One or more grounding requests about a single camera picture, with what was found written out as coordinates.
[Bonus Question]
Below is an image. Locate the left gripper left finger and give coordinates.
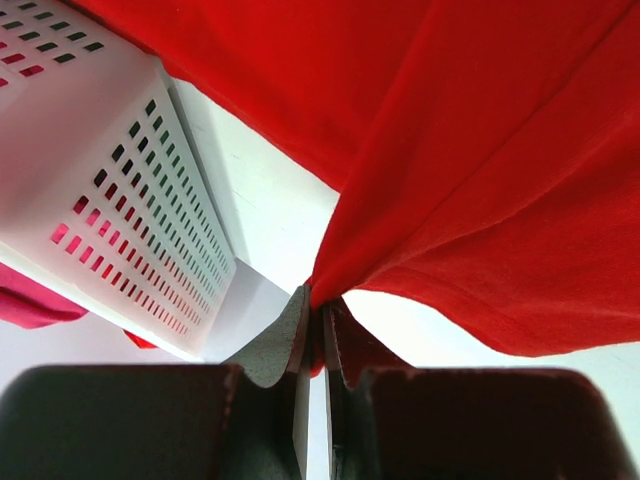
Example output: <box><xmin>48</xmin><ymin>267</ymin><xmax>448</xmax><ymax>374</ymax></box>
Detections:
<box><xmin>1</xmin><ymin>285</ymin><xmax>310</xmax><ymax>479</ymax></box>

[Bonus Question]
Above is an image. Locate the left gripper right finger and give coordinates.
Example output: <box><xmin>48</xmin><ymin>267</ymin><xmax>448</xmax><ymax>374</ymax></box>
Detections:
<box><xmin>322</xmin><ymin>300</ymin><xmax>625</xmax><ymax>479</ymax></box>

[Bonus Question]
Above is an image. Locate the white plastic basket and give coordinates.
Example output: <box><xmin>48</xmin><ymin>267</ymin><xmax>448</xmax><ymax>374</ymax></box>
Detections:
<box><xmin>1</xmin><ymin>1</ymin><xmax>236</xmax><ymax>361</ymax></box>

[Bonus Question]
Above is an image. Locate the red t shirt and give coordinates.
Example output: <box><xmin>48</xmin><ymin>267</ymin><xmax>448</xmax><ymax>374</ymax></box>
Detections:
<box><xmin>124</xmin><ymin>330</ymin><xmax>157</xmax><ymax>350</ymax></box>
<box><xmin>82</xmin><ymin>1</ymin><xmax>639</xmax><ymax>357</ymax></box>

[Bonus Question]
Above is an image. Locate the pink t shirt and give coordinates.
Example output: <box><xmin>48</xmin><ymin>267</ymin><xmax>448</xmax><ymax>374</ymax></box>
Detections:
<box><xmin>1</xmin><ymin>264</ymin><xmax>88</xmax><ymax>329</ymax></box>

